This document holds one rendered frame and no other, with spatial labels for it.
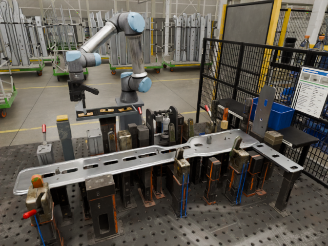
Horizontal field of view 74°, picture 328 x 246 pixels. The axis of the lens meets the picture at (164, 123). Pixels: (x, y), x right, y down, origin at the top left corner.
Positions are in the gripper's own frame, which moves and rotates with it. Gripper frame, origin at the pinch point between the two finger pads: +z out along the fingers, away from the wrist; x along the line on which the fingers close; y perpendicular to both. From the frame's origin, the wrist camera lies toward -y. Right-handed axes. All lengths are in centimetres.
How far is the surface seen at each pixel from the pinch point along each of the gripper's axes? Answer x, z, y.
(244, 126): 17, 19, -111
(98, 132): 16.7, 6.7, -5.0
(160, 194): 34, 47, -37
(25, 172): 26.2, 17.7, 31.9
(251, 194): 55, 46, -90
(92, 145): 20.6, 12.4, -1.2
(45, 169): 27.0, 17.7, 22.8
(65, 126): 2.4, 6.9, 12.1
